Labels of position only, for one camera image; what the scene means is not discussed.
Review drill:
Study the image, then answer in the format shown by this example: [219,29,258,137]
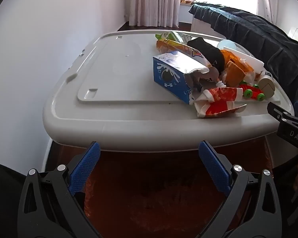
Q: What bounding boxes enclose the dark cloth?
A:
[0,162,28,238]

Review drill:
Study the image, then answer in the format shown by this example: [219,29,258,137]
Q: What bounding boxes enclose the white bed frame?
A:
[191,17,224,40]

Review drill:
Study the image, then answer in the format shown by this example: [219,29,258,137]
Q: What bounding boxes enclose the small bottle beige cap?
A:
[258,70,276,99]

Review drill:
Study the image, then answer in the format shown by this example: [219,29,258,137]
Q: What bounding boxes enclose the black sock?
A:
[187,37,226,74]

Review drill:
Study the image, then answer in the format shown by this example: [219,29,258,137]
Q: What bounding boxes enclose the red toy car green wheels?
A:
[239,80,266,102]

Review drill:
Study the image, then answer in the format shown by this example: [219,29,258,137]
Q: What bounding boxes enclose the blue milk carton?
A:
[153,51,213,105]

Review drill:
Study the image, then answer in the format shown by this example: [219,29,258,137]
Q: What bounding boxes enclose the green snack bag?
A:
[155,30,192,44]

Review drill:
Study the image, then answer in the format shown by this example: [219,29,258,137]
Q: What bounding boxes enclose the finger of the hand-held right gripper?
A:
[267,101,293,124]

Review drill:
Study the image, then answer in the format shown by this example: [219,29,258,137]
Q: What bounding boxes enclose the white plastic storage box lid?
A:
[43,30,295,152]

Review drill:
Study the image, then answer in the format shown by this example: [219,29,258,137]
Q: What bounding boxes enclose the light blue plastic lid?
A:
[217,39,237,52]

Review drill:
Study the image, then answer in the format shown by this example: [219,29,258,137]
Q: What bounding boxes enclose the red white crumpled wrapper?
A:
[189,87,248,118]

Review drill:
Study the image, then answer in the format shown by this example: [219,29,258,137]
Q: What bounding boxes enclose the dark blanket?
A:
[189,2,298,85]

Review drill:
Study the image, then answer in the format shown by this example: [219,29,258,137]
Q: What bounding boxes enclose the white foam board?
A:
[229,47,265,74]

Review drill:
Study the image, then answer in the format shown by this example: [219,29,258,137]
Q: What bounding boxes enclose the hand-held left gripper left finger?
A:
[17,141,101,238]

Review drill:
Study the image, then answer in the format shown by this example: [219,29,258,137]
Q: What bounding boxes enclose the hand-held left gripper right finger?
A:
[199,141,282,238]

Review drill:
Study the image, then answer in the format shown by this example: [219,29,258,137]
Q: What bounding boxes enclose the orange packet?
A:
[220,50,254,86]

